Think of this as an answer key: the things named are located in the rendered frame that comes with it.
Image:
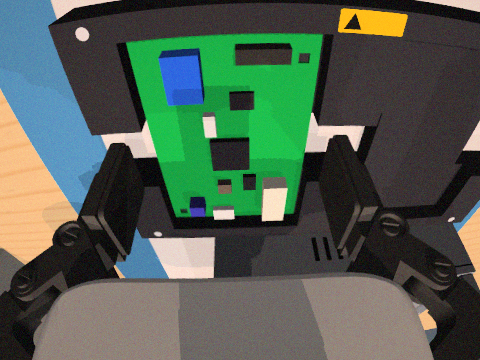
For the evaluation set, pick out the green circuit board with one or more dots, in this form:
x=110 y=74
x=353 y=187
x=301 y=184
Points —
x=229 y=117

